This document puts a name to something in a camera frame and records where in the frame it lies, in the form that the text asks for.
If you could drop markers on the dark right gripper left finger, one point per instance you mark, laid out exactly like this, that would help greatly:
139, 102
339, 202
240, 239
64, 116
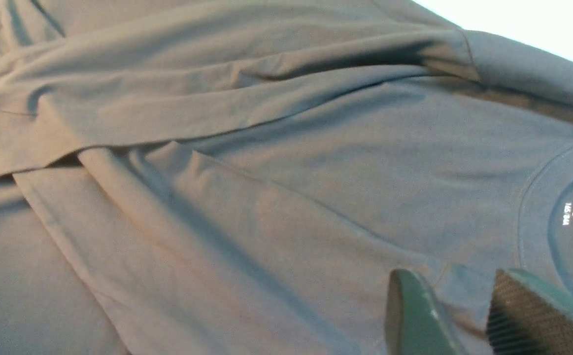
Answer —
415, 321

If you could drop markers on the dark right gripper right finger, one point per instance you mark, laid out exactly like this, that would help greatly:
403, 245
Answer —
529, 316

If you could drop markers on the dark gray long-sleeve shirt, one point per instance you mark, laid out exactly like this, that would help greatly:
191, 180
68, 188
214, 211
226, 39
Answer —
241, 177

